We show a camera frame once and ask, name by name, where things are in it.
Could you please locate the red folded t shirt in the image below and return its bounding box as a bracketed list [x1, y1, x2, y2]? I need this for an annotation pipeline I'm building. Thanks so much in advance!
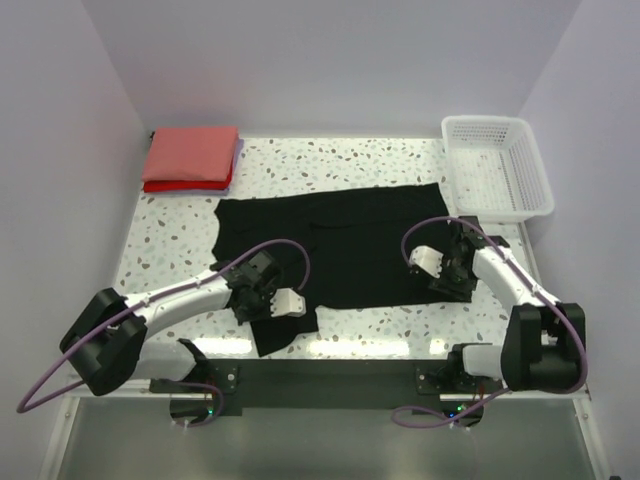
[143, 172, 233, 193]

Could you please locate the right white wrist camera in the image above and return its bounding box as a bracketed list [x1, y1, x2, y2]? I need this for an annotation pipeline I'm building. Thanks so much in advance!
[409, 246, 444, 278]

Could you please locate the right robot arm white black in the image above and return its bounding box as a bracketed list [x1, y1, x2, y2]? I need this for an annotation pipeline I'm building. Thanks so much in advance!
[430, 217, 588, 394]

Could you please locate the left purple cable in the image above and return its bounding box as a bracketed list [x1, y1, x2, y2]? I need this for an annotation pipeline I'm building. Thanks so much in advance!
[17, 238, 314, 429]

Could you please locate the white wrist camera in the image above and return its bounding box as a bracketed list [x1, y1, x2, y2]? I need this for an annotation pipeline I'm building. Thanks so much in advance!
[270, 288, 306, 318]
[409, 246, 444, 278]

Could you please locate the black t shirt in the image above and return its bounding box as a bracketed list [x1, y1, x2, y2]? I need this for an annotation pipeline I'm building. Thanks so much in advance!
[212, 183, 453, 356]

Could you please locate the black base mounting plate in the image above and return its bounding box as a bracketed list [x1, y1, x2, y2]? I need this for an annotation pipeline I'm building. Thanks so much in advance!
[150, 359, 502, 420]

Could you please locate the purple cable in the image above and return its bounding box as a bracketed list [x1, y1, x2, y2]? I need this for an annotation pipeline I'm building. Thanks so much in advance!
[390, 216, 587, 429]
[17, 238, 314, 429]

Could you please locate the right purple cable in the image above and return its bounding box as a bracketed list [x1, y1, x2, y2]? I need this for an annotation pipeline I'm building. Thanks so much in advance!
[390, 216, 587, 429]

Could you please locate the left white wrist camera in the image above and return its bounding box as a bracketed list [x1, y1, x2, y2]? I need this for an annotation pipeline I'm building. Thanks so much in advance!
[270, 288, 306, 318]

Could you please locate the white plastic basket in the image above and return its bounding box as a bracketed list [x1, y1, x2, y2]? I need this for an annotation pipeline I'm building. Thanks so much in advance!
[441, 115, 555, 223]

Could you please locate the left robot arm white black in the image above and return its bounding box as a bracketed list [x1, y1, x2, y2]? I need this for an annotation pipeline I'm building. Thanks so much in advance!
[59, 251, 284, 396]

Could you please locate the aluminium rail frame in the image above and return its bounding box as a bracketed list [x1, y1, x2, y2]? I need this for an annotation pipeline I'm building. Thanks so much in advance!
[66, 380, 591, 400]

